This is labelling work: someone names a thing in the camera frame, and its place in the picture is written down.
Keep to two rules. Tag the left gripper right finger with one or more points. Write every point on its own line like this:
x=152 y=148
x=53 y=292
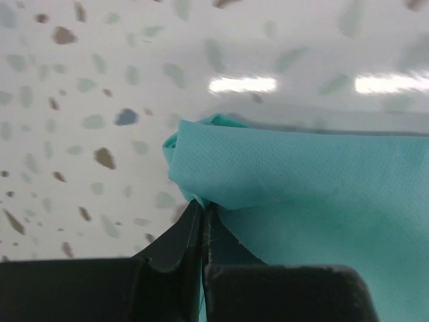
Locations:
x=239 y=286

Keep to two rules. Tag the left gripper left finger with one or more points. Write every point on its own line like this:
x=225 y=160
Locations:
x=159 y=283

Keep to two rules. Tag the teal mesh t-shirt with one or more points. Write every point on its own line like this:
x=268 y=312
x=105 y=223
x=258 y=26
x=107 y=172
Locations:
x=310 y=198

